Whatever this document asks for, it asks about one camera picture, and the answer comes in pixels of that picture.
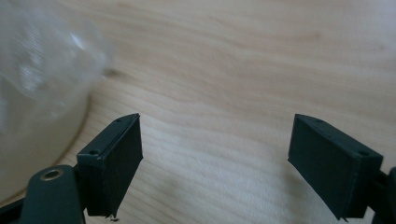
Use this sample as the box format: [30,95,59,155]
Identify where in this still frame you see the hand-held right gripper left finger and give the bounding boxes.
[76,113,145,218]

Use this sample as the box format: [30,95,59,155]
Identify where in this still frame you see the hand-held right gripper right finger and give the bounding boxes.
[287,113,385,221]

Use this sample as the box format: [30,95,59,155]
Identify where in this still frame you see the clear plastic container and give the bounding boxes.
[0,0,117,203]

